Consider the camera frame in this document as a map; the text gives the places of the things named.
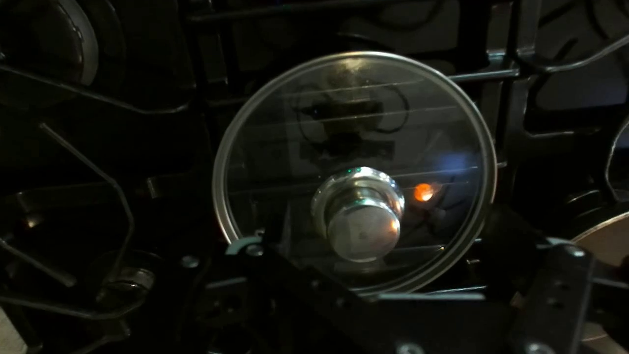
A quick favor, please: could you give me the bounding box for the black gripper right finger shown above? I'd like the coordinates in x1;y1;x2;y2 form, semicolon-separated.
488;210;598;354

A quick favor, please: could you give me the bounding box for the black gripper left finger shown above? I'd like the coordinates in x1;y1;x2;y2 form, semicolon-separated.
225;234;398;354

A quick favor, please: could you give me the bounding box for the glass lid with metal knob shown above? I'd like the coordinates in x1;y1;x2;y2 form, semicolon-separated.
211;49;500;295

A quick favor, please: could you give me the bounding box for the black gas stove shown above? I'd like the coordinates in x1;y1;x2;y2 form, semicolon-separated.
0;0;629;354

